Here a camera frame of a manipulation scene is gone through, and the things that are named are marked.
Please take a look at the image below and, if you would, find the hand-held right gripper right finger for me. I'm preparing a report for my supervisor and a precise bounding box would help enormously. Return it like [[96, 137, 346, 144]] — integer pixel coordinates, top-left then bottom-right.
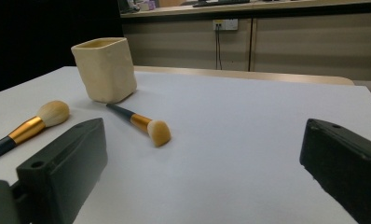
[[299, 118, 371, 224]]

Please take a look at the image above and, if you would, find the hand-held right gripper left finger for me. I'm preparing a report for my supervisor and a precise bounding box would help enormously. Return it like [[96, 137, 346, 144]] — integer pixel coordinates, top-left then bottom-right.
[[15, 117, 109, 224]]

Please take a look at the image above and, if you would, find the round-head makeup brush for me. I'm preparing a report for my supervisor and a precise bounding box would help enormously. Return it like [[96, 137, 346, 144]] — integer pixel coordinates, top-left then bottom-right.
[[0, 100, 71, 164]]

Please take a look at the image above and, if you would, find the flat-head makeup brush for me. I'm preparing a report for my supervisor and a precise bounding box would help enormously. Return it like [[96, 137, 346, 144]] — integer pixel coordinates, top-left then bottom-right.
[[105, 103, 172, 148]]

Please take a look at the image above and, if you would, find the cream square cup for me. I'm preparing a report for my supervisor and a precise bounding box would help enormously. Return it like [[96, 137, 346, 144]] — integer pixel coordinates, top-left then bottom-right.
[[70, 36, 138, 105]]

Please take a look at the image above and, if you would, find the black curtain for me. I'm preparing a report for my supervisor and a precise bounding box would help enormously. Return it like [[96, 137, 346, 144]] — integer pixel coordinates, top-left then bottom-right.
[[0, 0, 124, 96]]

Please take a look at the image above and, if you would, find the light wooden table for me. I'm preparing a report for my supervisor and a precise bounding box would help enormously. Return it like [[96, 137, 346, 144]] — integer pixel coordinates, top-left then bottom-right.
[[133, 64, 355, 87]]

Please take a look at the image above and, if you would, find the long wooden desk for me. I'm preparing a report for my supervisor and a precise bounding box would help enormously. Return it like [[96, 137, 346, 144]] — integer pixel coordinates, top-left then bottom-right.
[[119, 0, 371, 19]]

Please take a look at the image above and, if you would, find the black keyboard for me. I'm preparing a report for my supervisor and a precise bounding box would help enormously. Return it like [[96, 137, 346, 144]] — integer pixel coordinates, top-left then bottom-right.
[[192, 0, 252, 8]]

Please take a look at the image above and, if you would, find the black wall cable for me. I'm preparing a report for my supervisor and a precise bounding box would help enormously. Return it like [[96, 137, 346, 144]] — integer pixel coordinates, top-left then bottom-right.
[[218, 24, 224, 71]]

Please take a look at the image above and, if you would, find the white wall socket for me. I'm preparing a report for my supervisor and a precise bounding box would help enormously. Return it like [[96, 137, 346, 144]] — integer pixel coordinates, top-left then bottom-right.
[[213, 18, 239, 32]]

